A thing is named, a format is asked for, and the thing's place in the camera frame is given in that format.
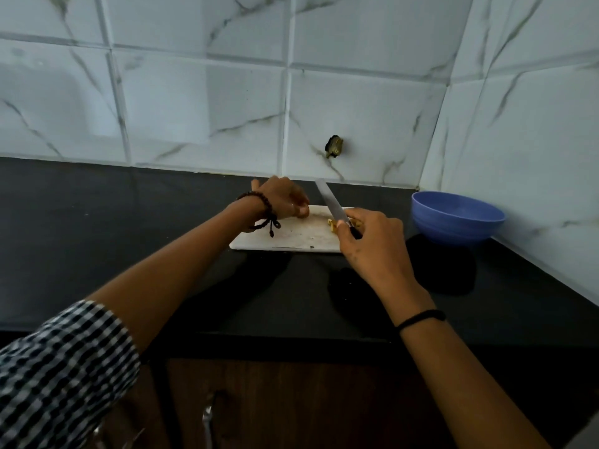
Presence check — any person's left hand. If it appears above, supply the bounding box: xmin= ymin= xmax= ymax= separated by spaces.
xmin=251 ymin=175 xmax=311 ymax=220

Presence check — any person's right hand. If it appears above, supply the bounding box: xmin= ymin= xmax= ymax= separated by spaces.
xmin=336 ymin=208 xmax=437 ymax=327

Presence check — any white cutting board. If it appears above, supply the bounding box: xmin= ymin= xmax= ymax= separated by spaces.
xmin=229 ymin=205 xmax=359 ymax=253

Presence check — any steel kitchen knife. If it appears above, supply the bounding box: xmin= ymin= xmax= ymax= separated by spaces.
xmin=314 ymin=178 xmax=364 ymax=240

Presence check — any blue plastic bowl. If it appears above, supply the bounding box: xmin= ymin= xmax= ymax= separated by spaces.
xmin=411 ymin=191 xmax=507 ymax=246

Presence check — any person's right forearm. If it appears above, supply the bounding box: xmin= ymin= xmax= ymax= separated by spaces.
xmin=400 ymin=317 xmax=553 ymax=449

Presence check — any person's left forearm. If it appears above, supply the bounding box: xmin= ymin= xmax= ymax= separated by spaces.
xmin=86 ymin=198 xmax=270 ymax=354

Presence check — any black wristband with charm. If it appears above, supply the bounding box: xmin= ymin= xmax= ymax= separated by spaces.
xmin=396 ymin=309 xmax=447 ymax=334

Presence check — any black white checkered shirt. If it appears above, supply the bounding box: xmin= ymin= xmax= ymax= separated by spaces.
xmin=0 ymin=300 xmax=142 ymax=449

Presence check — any brown bead bracelet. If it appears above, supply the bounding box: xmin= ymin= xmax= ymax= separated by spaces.
xmin=236 ymin=191 xmax=282 ymax=239

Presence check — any metal cabinet handle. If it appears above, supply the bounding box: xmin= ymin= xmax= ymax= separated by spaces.
xmin=202 ymin=402 xmax=217 ymax=449

